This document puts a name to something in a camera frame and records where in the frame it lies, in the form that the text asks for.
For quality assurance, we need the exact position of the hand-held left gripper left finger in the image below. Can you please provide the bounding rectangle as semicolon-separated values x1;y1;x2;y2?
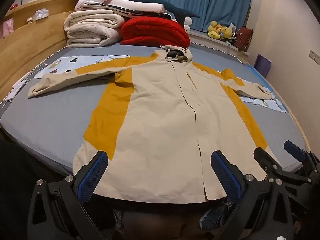
27;151;108;240

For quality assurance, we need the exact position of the dark red bag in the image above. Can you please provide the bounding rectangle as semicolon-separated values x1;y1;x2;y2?
235;27;253;52

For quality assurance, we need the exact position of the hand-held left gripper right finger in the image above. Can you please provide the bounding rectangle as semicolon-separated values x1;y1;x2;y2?
211;151;293;240

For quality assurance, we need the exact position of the yellow plush toy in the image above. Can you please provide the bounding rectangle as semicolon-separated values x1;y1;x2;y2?
220;26;233;40
207;21;223;39

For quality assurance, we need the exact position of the navy patterned folded cloth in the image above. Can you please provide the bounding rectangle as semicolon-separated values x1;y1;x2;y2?
100;4;173;20

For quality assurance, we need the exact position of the white folded sheet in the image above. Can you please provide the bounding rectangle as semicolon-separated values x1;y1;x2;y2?
84;0;164;14

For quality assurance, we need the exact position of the cream folded quilt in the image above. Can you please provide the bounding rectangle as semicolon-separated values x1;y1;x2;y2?
64;10;125;48

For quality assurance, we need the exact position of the purple paper bag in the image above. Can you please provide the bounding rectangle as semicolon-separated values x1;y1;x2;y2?
254;54;272;78

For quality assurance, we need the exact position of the beige and yellow hooded jacket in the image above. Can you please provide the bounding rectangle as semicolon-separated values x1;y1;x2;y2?
27;44;282;204

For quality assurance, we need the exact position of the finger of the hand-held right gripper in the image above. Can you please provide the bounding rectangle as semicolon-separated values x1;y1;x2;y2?
284;141;320;173
254;147;283;175

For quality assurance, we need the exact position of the tissue packet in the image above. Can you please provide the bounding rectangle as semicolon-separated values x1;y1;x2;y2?
32;9;48;20

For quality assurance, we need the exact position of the wooden headboard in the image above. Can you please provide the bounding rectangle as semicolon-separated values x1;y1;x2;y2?
0;0;84;100

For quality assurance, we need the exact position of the light blue printed cloth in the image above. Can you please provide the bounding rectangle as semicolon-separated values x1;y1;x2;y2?
35;55;288;113

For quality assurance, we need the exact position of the pink card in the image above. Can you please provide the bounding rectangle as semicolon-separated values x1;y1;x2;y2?
2;20;13;34

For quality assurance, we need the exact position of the white cable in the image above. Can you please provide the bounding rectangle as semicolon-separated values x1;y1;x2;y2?
2;64;48;105

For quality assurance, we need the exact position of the wall switch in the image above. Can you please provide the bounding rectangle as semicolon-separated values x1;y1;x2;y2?
309;50;320;64

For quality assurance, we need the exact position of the red folded blanket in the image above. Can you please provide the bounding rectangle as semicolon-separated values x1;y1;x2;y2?
120;17;190;48

